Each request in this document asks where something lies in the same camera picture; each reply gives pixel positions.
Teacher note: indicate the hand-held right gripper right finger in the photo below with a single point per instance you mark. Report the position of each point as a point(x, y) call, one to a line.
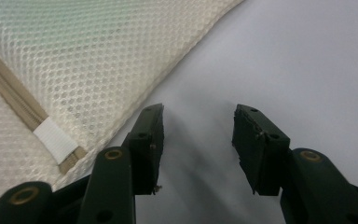
point(258, 155)

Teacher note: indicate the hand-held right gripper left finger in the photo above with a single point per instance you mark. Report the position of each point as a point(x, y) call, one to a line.
point(146, 155)

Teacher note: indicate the white mesh zipper bag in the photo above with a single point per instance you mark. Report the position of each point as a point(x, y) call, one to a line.
point(90, 62)

